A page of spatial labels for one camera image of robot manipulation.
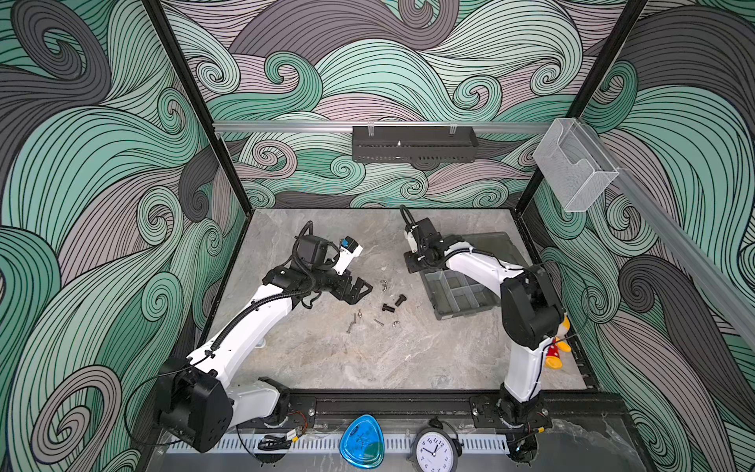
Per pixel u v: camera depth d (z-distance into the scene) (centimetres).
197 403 39
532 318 50
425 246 74
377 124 95
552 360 76
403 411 74
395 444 70
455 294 90
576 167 78
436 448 66
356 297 68
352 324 90
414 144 98
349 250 69
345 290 67
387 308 92
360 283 68
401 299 93
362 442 61
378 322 90
